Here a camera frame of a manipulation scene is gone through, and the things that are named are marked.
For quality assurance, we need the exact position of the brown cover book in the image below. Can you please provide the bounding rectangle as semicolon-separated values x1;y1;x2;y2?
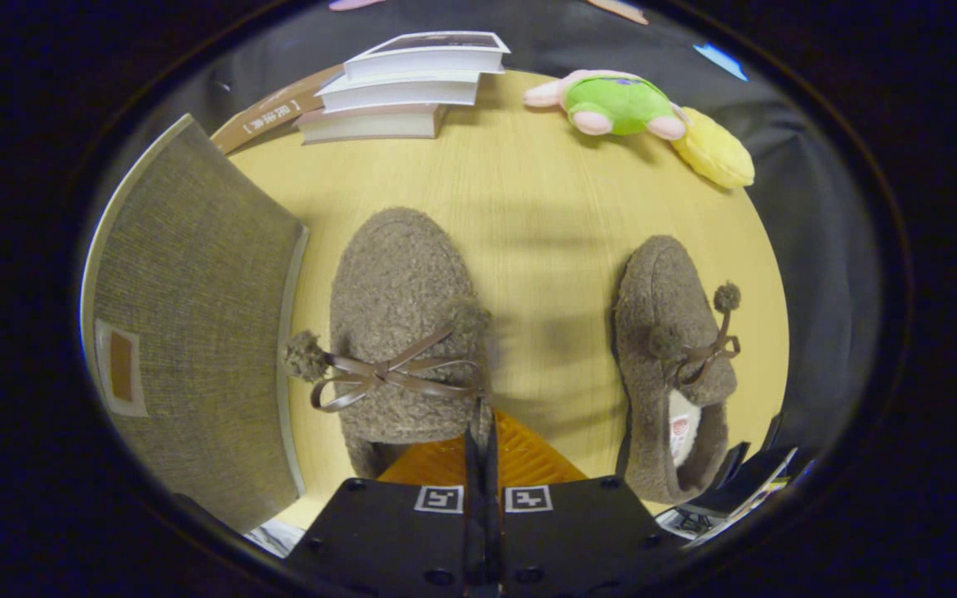
211;64;347;156

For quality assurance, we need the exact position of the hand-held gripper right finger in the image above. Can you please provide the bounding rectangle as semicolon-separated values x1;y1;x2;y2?
483;408;689;598

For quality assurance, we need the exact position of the white book with portrait cover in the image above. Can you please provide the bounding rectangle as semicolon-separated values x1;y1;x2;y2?
343;32;512;83

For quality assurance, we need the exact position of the white book with pink edge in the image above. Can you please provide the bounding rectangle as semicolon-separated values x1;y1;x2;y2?
294;104;449;146

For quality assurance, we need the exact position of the brown fuzzy slipper shoe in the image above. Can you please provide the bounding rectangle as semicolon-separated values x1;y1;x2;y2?
612;235;744;506
282;207;495;479

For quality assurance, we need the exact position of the thick white book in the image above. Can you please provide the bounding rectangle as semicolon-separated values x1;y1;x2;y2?
315;71;483;114

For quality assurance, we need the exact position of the black and white flat board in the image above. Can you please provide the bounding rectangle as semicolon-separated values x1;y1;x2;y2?
657;415;816;549

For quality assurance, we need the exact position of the grey fabric storage box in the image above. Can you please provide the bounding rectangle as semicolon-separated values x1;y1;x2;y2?
80;114;312;533

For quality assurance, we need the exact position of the yellow plush toy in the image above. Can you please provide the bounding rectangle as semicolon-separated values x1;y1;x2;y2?
670;106;756;189

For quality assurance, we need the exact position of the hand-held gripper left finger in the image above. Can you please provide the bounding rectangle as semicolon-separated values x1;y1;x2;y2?
283;413;485;598

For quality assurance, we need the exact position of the green and pink plush toy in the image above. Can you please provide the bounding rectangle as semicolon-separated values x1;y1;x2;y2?
523;70;690;140

